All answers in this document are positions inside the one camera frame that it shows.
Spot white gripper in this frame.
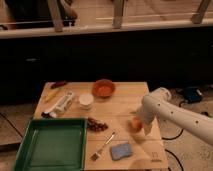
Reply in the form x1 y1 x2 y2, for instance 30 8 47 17
139 113 155 135

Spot red yellow apple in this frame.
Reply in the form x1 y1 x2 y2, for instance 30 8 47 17
131 117 143 132

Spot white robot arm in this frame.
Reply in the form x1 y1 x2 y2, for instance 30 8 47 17
137 87 213 146

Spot white paper cup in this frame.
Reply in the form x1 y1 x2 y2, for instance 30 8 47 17
79 93 94 110

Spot blue sponge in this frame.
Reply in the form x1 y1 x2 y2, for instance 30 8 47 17
110 142 133 161

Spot bunch of dark grapes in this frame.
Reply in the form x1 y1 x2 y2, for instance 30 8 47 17
87 117 108 132

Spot orange bowl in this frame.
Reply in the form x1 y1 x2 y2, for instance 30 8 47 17
92 79 115 98

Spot blue box on floor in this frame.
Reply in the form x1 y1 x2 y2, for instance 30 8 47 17
183 88 202 103

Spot white tube with black cap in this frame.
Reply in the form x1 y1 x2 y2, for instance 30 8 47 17
41 91 75 118

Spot dark red sausage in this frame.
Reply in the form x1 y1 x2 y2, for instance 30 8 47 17
51 81 67 89

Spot green plastic tray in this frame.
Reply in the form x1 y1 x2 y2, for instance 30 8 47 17
12 118 87 171

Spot black cable on floor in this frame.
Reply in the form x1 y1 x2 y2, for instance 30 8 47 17
161 128 186 171

